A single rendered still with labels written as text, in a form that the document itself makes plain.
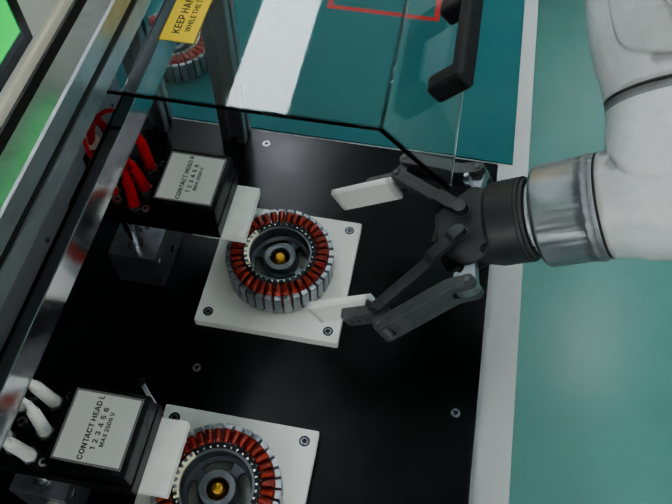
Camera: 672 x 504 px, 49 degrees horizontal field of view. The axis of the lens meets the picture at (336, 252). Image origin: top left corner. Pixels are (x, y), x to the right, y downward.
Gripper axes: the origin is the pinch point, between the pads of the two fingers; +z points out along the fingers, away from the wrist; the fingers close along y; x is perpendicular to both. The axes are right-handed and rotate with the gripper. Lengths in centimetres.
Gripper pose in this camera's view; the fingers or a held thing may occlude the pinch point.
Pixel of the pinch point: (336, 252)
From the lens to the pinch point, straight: 74.3
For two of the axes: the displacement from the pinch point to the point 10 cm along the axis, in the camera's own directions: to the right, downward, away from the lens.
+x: -4.9, -5.4, -6.8
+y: 1.7, -8.3, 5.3
